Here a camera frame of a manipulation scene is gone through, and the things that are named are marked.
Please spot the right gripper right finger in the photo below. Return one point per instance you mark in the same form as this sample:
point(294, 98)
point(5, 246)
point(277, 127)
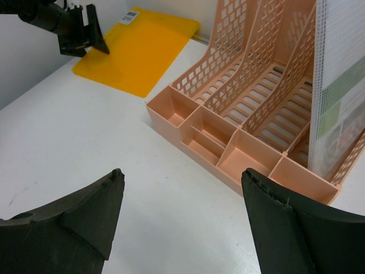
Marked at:
point(295, 234)

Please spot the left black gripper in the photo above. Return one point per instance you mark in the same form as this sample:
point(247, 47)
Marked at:
point(67, 23)

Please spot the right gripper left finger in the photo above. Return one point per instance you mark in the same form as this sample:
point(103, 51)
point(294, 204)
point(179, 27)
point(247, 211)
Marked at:
point(73, 234)

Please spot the yellow folder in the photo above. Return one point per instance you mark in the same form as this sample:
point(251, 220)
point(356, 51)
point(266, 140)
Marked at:
point(142, 46)

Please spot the clear mesh document pouch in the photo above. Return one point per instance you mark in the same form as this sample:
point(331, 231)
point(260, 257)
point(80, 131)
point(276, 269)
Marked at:
point(337, 111)

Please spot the pink desktop file organizer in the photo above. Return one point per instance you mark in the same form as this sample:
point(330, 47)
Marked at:
point(247, 102)

